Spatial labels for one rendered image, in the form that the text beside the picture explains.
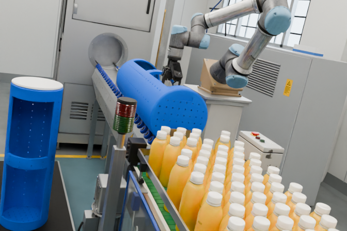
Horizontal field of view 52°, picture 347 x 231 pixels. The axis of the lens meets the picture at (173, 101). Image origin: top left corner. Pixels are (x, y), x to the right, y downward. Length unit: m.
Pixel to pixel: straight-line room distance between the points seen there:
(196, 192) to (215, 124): 1.04
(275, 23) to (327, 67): 1.62
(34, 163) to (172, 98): 0.97
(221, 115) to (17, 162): 1.19
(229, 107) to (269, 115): 1.33
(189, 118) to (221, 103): 0.43
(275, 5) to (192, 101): 0.56
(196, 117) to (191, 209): 0.67
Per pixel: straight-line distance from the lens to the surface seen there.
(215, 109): 2.05
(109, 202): 1.22
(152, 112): 1.60
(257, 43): 1.78
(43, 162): 2.23
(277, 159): 1.54
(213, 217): 0.99
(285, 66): 3.30
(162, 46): 3.05
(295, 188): 1.20
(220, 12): 1.84
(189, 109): 1.65
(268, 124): 3.39
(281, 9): 1.68
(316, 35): 4.49
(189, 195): 1.08
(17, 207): 2.64
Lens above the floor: 1.52
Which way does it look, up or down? 12 degrees down
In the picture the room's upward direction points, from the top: 11 degrees clockwise
